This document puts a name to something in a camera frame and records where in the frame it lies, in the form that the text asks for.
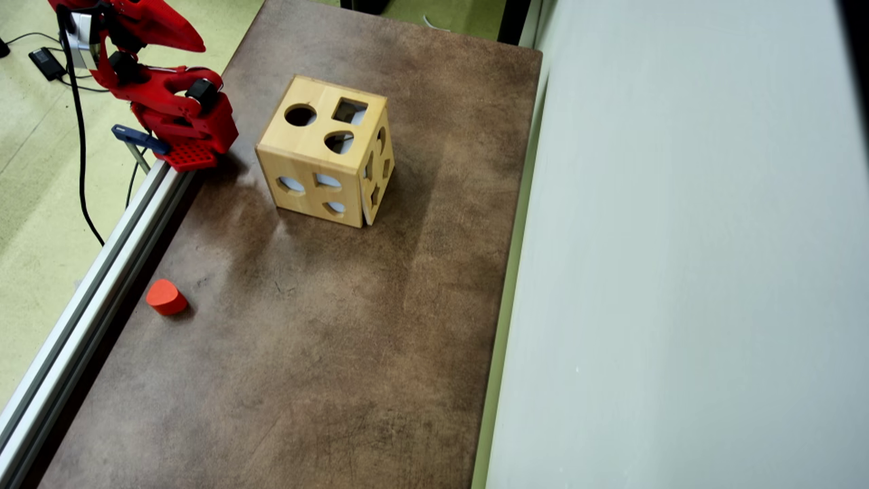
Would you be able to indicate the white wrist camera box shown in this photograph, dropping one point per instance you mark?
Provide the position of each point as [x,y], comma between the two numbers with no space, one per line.
[85,37]

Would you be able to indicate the red robot arm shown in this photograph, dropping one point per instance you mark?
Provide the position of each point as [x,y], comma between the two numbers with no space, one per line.
[163,102]

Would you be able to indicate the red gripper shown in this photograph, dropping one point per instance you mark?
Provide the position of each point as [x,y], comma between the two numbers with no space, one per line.
[157,32]

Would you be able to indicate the black plug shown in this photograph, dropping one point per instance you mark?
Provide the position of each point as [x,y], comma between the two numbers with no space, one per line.
[3,47]

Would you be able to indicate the wooden shape sorter box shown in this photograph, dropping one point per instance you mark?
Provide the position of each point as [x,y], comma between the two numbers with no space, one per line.
[305,146]

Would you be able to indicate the black vertical post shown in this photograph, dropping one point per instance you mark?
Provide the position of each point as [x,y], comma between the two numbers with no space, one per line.
[514,20]

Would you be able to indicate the blue clamp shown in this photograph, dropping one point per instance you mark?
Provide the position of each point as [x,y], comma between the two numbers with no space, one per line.
[139,138]

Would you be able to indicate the aluminium profile rail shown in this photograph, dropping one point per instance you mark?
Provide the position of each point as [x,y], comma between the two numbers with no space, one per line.
[68,339]

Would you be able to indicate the black object on floor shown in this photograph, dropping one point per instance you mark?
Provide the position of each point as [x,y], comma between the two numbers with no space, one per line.
[363,5]

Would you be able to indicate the red rounded block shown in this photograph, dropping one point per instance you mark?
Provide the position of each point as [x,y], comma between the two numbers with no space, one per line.
[165,297]

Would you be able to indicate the black power adapter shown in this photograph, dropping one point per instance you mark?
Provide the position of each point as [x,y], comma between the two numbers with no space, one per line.
[46,62]

